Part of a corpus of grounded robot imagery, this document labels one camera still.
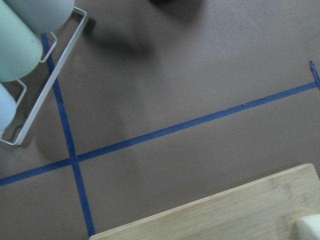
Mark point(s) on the bamboo cutting board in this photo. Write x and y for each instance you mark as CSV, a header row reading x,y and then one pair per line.
x,y
264,209

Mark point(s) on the light blue cup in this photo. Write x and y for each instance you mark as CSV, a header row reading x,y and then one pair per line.
x,y
7,109

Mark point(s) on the white wire cup rack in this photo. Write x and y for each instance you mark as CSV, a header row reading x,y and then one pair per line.
x,y
51,80

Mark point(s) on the grey blue cup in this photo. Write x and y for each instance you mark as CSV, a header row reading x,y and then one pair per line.
x,y
42,16

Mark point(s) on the mint green cup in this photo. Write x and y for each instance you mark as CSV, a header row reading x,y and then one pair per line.
x,y
20,49

